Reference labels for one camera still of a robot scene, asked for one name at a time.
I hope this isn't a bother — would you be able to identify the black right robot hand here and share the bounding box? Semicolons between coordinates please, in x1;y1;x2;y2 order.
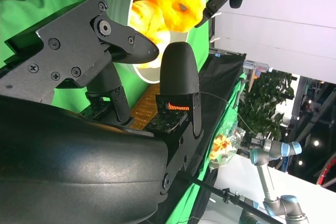
0;0;204;224

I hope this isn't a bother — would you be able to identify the orange ring-shaped bread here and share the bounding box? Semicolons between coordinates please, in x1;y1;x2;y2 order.
145;0;207;34

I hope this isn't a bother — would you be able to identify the orange white oval bread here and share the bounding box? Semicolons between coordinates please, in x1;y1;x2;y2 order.
130;0;172;70

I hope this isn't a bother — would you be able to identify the orange wicker basket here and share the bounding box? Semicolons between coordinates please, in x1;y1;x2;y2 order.
130;83;190;130

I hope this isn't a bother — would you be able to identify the clear acrylic display box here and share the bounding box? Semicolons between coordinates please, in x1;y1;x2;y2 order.
243;60;273;93

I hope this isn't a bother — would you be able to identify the black cloth drape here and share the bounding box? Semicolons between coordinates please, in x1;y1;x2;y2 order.
146;53;247;224

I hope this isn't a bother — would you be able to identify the green leafy plant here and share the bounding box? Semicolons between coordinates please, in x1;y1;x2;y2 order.
237;70;295;141

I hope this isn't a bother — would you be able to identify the black boom pole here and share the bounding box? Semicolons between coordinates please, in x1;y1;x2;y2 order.
178;173;284;224

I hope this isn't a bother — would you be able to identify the clear bag of toy food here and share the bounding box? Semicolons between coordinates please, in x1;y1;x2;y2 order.
208;125;246;171

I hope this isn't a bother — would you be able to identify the green tablecloth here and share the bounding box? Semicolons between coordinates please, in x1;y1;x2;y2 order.
0;0;211;114

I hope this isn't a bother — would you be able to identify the thin grey cable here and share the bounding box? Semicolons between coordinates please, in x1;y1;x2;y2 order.
198;92;257;135

